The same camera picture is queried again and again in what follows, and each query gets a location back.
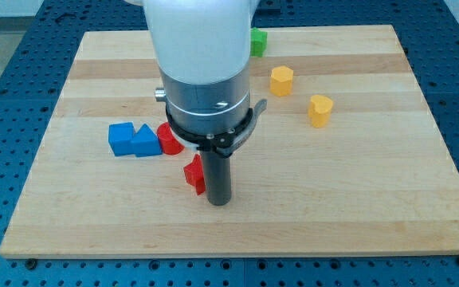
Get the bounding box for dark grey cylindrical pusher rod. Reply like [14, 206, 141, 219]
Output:
[201, 151, 232, 206]

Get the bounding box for black clamp ring with lever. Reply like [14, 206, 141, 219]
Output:
[166, 99, 267, 158]

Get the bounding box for red star block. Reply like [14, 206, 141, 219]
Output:
[183, 154, 206, 195]

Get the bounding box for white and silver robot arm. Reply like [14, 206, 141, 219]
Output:
[136, 0, 267, 206]

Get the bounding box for red circle block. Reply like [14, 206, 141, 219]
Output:
[157, 122, 184, 155]

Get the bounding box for blue triangle block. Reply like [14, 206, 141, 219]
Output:
[131, 124, 163, 157]

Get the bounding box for yellow hexagon block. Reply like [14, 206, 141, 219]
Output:
[269, 66, 294, 96]

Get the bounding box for yellow heart block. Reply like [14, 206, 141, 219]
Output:
[308, 95, 334, 128]

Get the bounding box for blue cube block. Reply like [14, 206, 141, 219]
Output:
[108, 122, 135, 156]

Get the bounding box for green block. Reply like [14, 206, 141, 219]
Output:
[250, 27, 268, 57]

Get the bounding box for light wooden board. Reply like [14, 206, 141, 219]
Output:
[0, 25, 459, 259]

